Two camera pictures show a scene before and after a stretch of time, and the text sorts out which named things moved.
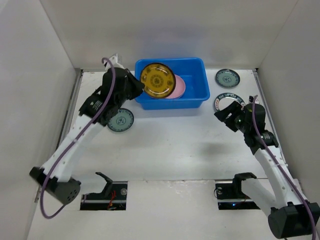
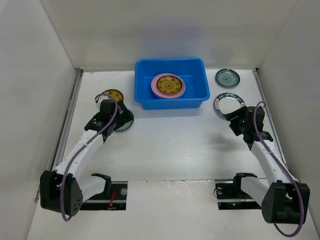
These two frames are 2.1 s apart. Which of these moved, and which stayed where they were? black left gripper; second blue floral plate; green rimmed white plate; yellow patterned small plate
Moved: yellow patterned small plate; black left gripper
Stayed: second blue floral plate; green rimmed white plate
